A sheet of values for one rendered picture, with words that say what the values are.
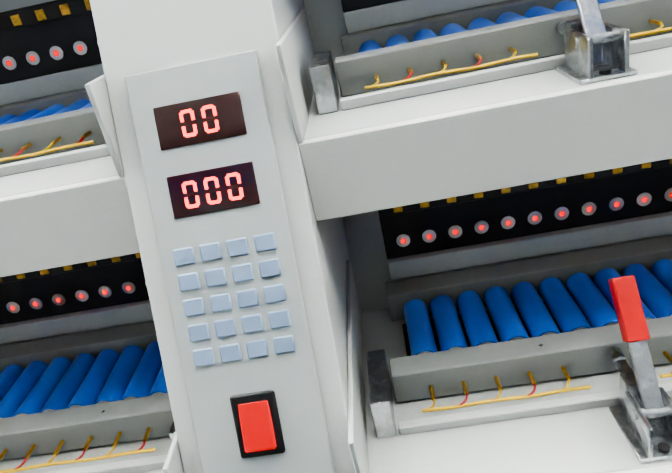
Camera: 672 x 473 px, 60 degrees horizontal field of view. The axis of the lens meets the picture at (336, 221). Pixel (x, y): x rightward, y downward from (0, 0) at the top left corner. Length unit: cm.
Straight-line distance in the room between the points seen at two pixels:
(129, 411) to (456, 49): 31
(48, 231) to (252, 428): 16
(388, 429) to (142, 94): 24
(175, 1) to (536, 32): 21
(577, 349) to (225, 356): 21
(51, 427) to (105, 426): 4
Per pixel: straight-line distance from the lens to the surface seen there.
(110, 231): 35
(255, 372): 32
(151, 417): 42
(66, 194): 35
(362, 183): 31
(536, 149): 32
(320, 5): 52
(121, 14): 34
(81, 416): 45
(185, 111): 31
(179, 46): 33
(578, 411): 39
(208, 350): 32
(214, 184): 31
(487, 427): 38
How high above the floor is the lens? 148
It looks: 3 degrees down
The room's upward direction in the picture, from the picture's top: 10 degrees counter-clockwise
